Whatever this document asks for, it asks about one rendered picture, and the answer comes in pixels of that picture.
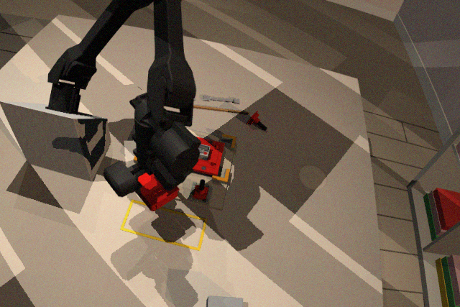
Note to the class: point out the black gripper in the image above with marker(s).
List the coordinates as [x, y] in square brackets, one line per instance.
[124, 180]

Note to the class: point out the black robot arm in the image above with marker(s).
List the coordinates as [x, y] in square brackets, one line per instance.
[170, 83]

